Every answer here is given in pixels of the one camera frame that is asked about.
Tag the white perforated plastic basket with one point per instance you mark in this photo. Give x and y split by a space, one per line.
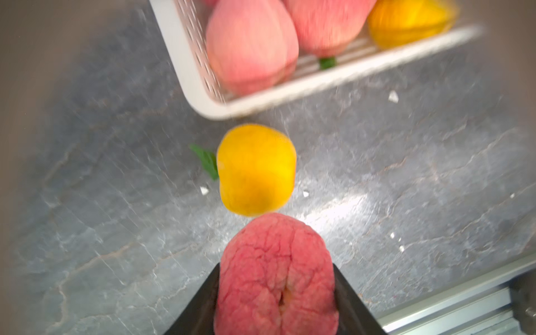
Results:
182 26

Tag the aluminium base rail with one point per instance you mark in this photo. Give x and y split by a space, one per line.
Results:
499 301

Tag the pink peach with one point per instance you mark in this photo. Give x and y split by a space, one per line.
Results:
276 277
251 45

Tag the pink peach second row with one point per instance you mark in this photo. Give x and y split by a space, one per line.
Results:
325 28

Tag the pink peach top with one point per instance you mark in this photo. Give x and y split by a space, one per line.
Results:
251 45

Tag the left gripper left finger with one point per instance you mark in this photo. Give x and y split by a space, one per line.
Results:
198 316

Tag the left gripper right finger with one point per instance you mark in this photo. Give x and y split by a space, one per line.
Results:
354 316

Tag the pink peach bottom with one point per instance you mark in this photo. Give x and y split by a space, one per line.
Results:
276 277

